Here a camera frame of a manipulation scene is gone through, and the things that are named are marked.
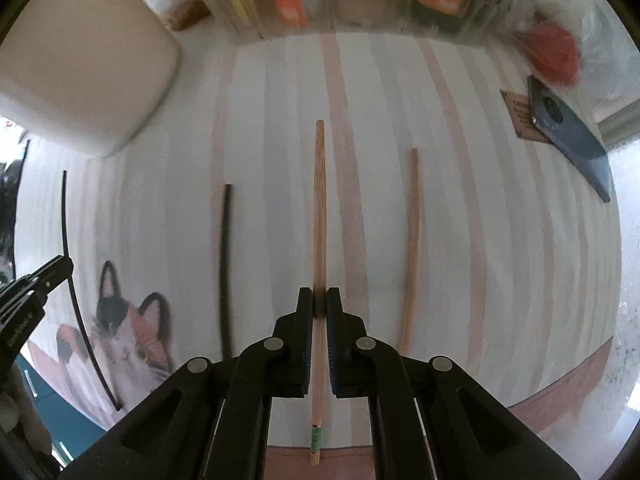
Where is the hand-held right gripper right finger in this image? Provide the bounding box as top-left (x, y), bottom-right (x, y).
top-left (326, 287), bottom-right (583, 480)

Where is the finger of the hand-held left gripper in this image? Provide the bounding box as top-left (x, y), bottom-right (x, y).
top-left (19, 255), bottom-right (75, 297)

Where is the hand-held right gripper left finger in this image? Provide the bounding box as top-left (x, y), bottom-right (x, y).
top-left (60, 287), bottom-right (315, 480)

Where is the black chopstick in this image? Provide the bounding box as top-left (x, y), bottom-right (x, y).
top-left (61, 169), bottom-right (124, 412)
top-left (218, 183), bottom-right (235, 359)

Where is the green banded wooden chopstick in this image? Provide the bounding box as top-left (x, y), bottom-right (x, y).
top-left (309, 119), bottom-right (327, 467)

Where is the beige cylindrical chopstick holder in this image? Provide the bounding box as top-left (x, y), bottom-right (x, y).
top-left (0, 0), bottom-right (182, 159)

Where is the person's left forearm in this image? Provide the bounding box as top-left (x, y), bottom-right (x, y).
top-left (0, 357), bottom-right (57, 473)

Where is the blue kitchen cabinet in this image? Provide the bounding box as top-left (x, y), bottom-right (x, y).
top-left (15, 354), bottom-right (109, 467)

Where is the plain wooden chopstick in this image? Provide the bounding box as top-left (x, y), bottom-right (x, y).
top-left (397, 147), bottom-right (421, 354)

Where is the striped cat print mat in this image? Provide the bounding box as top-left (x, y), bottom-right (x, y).
top-left (25, 30), bottom-right (622, 480)

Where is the brown mat tag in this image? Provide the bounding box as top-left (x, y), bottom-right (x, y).
top-left (499, 89), bottom-right (549, 142)

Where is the dark blue smartphone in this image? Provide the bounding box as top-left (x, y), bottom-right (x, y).
top-left (526, 74), bottom-right (614, 204)

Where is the clear plastic organizer tray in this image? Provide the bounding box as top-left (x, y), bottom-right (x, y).
top-left (210, 0), bottom-right (517, 42)

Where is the red round object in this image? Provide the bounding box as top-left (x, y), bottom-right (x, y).
top-left (520, 19), bottom-right (582, 87)

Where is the white plastic bag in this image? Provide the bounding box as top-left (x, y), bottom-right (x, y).
top-left (500, 0), bottom-right (632, 127)

